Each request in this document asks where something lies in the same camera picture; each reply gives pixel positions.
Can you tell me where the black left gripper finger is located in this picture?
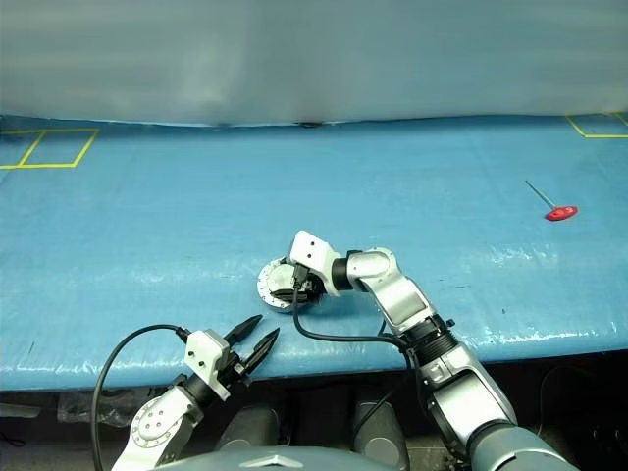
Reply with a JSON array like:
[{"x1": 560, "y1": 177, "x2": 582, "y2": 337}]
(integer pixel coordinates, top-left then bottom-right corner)
[
  {"x1": 224, "y1": 314, "x2": 264, "y2": 347},
  {"x1": 242, "y1": 327, "x2": 282, "y2": 380}
]

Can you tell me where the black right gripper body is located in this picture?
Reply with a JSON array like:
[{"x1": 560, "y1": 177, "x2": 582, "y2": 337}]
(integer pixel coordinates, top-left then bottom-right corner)
[{"x1": 298, "y1": 272, "x2": 327, "y2": 302}]

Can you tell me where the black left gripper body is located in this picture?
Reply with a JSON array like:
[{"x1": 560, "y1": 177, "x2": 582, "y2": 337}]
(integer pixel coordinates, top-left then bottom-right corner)
[{"x1": 221, "y1": 348, "x2": 254, "y2": 393}]

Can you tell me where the dark grey rounded robot leg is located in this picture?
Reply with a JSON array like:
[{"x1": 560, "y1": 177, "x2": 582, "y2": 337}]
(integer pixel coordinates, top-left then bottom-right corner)
[
  {"x1": 215, "y1": 406, "x2": 281, "y2": 450},
  {"x1": 352, "y1": 399, "x2": 411, "y2": 467}
]

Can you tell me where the grey robot torso with logo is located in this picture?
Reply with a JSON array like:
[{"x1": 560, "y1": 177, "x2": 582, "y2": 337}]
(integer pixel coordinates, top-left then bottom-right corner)
[{"x1": 169, "y1": 444, "x2": 393, "y2": 471}]

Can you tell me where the blue table cover sheet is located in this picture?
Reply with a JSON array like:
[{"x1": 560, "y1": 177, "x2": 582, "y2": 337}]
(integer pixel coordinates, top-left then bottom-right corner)
[{"x1": 0, "y1": 113, "x2": 628, "y2": 393}]

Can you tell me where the clear crumpled plastic bag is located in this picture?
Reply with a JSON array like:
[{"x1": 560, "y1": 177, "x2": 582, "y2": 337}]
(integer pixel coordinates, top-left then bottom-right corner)
[{"x1": 56, "y1": 390, "x2": 163, "y2": 428}]

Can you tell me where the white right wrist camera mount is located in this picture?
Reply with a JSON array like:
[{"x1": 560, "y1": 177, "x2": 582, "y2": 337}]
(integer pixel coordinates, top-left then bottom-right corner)
[{"x1": 288, "y1": 229, "x2": 342, "y2": 298}]

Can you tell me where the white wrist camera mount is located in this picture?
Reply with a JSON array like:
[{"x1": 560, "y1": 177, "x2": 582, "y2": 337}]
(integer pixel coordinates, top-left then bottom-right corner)
[
  {"x1": 288, "y1": 229, "x2": 342, "y2": 298},
  {"x1": 184, "y1": 329, "x2": 232, "y2": 401}
]

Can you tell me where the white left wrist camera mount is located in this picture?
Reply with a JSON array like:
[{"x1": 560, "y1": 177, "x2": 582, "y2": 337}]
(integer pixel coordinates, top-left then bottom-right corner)
[{"x1": 184, "y1": 329, "x2": 232, "y2": 401}]

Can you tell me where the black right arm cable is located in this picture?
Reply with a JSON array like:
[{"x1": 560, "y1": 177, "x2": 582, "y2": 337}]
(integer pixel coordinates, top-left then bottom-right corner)
[{"x1": 292, "y1": 264, "x2": 428, "y2": 443}]

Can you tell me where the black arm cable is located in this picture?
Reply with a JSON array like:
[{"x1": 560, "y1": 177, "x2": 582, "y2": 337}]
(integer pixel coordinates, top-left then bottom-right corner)
[
  {"x1": 292, "y1": 264, "x2": 428, "y2": 443},
  {"x1": 91, "y1": 323, "x2": 192, "y2": 471}
]

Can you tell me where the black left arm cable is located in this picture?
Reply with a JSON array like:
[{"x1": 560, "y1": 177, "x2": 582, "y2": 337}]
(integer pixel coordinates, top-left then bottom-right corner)
[{"x1": 91, "y1": 323, "x2": 192, "y2": 471}]

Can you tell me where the red T-handle hex key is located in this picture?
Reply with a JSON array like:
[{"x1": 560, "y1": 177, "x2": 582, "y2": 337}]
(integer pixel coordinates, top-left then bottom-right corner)
[{"x1": 524, "y1": 180, "x2": 579, "y2": 222}]

